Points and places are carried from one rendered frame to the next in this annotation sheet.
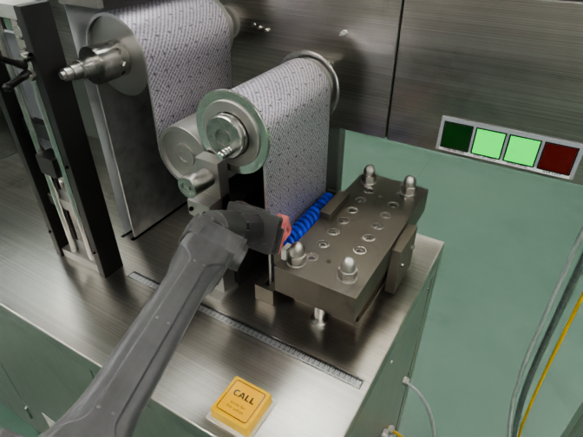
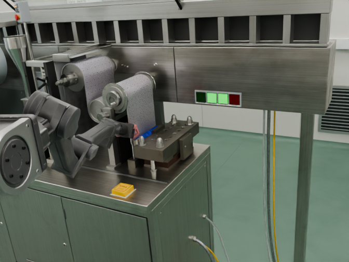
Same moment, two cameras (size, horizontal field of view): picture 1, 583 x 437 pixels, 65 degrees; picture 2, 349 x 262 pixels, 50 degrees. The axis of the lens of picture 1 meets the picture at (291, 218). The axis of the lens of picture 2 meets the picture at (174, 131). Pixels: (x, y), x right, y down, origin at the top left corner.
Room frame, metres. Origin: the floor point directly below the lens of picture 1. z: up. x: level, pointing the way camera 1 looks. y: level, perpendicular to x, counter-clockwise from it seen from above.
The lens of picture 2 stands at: (-1.02, -0.14, 1.72)
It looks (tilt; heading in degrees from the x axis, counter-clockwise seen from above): 21 degrees down; 359
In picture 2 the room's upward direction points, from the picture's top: 4 degrees counter-clockwise
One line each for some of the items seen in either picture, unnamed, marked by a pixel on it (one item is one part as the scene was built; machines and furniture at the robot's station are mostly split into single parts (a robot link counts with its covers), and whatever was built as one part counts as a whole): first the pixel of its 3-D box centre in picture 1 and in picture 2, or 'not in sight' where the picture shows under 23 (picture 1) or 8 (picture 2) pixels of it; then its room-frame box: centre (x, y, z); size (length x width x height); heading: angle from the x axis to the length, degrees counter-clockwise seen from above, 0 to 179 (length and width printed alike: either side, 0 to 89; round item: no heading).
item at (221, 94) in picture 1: (232, 133); (115, 98); (0.71, 0.10, 1.25); 0.15 x 0.01 x 0.15; 59
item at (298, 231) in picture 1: (308, 220); (147, 134); (0.77, -0.04, 1.03); 0.21 x 0.04 x 0.03; 149
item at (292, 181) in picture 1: (298, 182); (142, 118); (0.78, -0.01, 1.11); 0.23 x 0.01 x 0.18; 149
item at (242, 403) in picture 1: (241, 405); (122, 190); (0.42, 0.08, 0.91); 0.07 x 0.07 x 0.02; 59
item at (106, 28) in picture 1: (167, 41); (89, 72); (0.95, 0.25, 1.33); 0.25 x 0.14 x 0.14; 149
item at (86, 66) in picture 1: (76, 70); (60, 82); (0.76, 0.36, 1.33); 0.06 x 0.03 x 0.03; 149
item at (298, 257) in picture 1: (297, 252); (141, 140); (0.63, -0.01, 1.05); 0.04 x 0.04 x 0.04
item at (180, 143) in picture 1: (225, 131); (112, 103); (0.87, 0.14, 1.17); 0.26 x 0.12 x 0.12; 149
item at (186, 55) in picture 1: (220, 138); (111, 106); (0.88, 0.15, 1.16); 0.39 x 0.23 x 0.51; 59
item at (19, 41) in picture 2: not in sight; (17, 41); (1.17, 0.66, 1.50); 0.14 x 0.14 x 0.06
